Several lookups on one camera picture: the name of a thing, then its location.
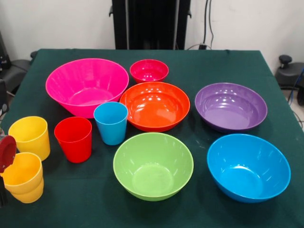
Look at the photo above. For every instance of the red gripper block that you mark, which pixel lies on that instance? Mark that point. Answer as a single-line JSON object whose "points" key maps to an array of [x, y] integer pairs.
{"points": [[4, 154]]}

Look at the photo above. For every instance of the yellow cup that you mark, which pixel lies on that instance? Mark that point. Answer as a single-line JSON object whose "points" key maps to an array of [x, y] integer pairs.
{"points": [[33, 145], [23, 175], [28, 196]]}

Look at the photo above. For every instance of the red cup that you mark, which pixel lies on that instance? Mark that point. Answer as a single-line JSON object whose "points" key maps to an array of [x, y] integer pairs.
{"points": [[74, 147]]}

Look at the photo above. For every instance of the blue cup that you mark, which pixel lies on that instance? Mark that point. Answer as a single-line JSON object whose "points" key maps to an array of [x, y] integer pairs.
{"points": [[111, 133]]}

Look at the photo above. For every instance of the black chair base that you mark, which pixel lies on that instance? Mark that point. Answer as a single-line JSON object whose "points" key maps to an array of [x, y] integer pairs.
{"points": [[16, 69], [291, 73]]}

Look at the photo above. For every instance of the large magenta bowl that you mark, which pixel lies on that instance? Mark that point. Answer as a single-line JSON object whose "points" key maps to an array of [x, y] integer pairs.
{"points": [[78, 78]]}

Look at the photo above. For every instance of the green bowl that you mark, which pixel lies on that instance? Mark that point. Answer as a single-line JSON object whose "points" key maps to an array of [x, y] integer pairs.
{"points": [[152, 171]]}

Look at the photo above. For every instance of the orange bowl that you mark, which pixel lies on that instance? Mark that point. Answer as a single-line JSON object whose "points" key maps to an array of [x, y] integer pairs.
{"points": [[154, 111]]}

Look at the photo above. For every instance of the small pink bowl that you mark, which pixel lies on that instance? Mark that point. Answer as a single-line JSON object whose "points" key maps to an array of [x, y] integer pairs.
{"points": [[148, 71]]}

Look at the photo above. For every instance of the purple bowl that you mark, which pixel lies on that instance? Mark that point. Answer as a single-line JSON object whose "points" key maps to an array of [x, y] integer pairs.
{"points": [[228, 111]]}

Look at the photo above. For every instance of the blue bowl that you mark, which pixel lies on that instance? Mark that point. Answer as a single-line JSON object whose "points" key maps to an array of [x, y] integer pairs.
{"points": [[247, 175]]}

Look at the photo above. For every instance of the dark green table cloth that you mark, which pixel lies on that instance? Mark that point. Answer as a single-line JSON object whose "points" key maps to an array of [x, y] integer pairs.
{"points": [[213, 66]]}

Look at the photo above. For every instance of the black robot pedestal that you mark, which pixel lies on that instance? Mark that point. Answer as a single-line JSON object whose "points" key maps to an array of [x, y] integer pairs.
{"points": [[147, 23]]}

